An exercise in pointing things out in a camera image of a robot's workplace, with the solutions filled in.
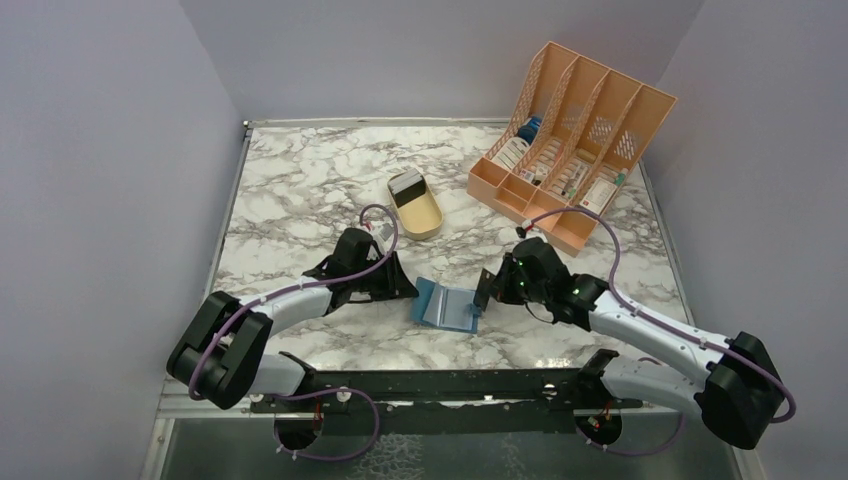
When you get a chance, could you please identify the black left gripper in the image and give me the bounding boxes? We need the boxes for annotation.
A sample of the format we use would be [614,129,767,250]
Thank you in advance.
[350,251,419,302]

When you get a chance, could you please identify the blue card holder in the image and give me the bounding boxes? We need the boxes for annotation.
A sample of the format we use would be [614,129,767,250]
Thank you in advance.
[410,277,482,334]

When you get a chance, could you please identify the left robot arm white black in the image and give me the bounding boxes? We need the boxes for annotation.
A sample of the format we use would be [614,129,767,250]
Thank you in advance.
[166,228,418,411]

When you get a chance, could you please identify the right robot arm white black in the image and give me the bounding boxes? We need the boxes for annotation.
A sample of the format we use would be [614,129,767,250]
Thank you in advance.
[473,238,788,450]

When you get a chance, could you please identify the stack of cards in tray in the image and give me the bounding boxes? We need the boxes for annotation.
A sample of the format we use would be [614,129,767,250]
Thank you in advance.
[387,169,427,207]

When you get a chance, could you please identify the beige oval tray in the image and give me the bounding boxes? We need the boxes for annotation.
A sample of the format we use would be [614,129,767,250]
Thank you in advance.
[389,176,443,241]

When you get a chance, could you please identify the small items in organizer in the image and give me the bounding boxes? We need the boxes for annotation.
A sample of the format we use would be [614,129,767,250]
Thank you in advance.
[519,163,550,186]

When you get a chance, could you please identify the white box in organizer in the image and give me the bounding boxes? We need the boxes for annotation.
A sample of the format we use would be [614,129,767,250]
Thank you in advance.
[491,136,530,171]

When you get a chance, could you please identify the red white medicine box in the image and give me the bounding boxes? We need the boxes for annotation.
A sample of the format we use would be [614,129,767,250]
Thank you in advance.
[579,177,618,215]

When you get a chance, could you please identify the blue bottle in organizer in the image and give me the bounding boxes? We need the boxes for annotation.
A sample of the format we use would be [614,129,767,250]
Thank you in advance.
[516,116,542,145]

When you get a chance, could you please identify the orange file organizer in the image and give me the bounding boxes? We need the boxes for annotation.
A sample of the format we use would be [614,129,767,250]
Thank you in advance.
[467,42,677,256]

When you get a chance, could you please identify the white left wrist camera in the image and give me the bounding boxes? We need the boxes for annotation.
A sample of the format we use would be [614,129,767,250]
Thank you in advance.
[372,224,396,248]

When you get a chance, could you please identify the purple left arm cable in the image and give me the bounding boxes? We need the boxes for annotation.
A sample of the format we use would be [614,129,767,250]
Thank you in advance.
[188,203,400,401]

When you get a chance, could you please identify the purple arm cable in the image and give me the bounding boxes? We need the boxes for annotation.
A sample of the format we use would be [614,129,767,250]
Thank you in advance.
[188,203,400,401]
[516,206,798,424]

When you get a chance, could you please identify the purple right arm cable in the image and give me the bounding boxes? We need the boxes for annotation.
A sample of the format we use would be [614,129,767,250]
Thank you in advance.
[516,206,798,424]

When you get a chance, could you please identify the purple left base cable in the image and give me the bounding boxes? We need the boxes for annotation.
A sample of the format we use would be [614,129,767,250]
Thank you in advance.
[273,388,384,464]

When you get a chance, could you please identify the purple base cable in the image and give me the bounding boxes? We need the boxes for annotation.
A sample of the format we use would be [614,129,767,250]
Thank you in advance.
[273,388,384,464]
[573,357,687,460]

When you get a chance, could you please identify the black mounting rail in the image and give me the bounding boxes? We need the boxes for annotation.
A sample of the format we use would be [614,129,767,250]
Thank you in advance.
[250,365,643,436]

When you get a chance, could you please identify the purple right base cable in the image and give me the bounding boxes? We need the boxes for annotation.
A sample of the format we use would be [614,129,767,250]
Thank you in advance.
[573,357,687,460]

